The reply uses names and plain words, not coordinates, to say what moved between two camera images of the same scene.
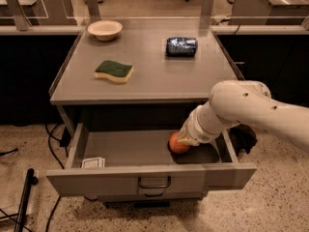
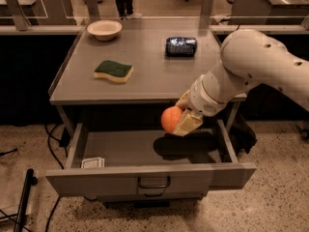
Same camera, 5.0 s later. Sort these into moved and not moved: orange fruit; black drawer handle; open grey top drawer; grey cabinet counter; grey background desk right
Moved: orange fruit
Not moved: black drawer handle; grey background desk right; open grey top drawer; grey cabinet counter
